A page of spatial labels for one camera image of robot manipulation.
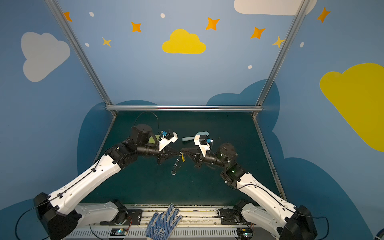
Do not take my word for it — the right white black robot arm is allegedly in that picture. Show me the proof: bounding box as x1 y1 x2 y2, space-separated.
181 143 318 240

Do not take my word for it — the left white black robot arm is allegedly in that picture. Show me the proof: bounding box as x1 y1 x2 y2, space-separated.
34 124 179 240

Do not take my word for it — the light blue toy shovel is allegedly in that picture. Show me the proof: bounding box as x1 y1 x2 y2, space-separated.
182 131 209 142

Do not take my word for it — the blue dotted glove centre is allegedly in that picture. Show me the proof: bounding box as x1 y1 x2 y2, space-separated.
146 204 183 240

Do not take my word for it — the right green circuit board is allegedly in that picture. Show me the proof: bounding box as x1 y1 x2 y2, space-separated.
236 228 254 240

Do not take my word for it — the green circuit board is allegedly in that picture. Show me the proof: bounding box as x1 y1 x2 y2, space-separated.
110 229 128 237
236 228 254 240

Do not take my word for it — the left green circuit board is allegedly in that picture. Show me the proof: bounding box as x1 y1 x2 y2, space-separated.
110 229 128 237

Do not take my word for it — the green toy shovel wooden handle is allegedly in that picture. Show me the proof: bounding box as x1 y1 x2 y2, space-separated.
148 135 159 145

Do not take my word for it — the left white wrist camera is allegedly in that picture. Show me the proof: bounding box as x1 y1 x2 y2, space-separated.
158 130 178 151

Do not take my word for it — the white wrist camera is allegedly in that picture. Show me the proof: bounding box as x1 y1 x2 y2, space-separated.
158 130 178 151
194 134 213 157

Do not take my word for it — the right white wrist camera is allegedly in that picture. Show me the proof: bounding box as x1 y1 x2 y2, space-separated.
194 134 213 157

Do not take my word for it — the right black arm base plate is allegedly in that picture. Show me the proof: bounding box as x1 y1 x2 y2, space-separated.
217 208 253 226

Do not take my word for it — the aluminium front rail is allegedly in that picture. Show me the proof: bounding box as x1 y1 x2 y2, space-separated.
49 203 307 240

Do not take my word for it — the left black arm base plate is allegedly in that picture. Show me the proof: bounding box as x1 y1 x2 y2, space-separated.
100 210 143 226

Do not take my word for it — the left aluminium frame post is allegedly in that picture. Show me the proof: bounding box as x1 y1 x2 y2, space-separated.
45 0 113 107

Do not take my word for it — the aluminium frame post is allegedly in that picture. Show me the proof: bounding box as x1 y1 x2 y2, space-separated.
45 0 113 107
252 0 312 120

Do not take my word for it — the right aluminium frame post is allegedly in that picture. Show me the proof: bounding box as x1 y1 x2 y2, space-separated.
252 0 312 120

